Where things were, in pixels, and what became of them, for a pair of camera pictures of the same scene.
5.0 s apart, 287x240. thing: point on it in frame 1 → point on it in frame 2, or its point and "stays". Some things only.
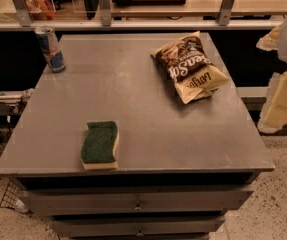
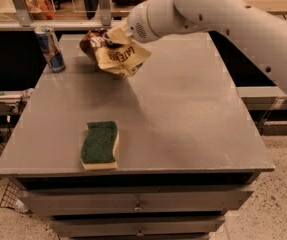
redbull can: [51, 48] stays
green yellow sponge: [98, 144] stays
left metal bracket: [20, 4] stays
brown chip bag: [188, 63] → [118, 59]
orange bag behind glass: [38, 5] stays
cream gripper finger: [270, 41] → [118, 35]
